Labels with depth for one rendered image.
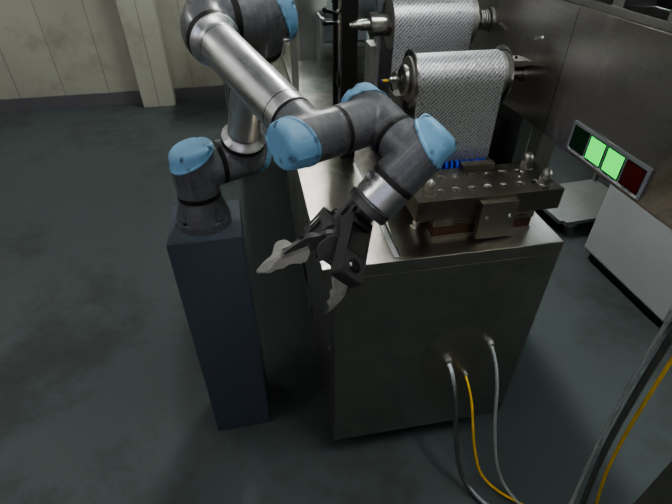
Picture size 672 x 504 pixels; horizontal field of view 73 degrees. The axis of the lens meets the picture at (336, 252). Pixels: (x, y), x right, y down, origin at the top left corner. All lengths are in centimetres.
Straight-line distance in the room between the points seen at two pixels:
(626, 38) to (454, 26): 53
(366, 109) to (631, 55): 60
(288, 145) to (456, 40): 96
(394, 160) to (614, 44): 63
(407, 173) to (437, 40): 86
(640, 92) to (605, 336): 160
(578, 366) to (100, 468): 197
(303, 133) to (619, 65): 72
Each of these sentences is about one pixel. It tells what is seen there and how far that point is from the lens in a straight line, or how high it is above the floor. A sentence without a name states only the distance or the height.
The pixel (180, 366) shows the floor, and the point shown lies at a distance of 218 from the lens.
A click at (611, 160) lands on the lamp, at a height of 119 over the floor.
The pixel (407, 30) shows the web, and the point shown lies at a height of 133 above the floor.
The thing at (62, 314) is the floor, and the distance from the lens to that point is 265.
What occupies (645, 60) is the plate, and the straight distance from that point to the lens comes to 111.
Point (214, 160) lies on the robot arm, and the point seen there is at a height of 110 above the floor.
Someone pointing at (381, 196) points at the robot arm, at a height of 128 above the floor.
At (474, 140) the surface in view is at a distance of 138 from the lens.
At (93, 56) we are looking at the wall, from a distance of 516.
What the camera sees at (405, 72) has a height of 128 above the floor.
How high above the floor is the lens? 163
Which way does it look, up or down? 38 degrees down
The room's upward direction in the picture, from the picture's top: straight up
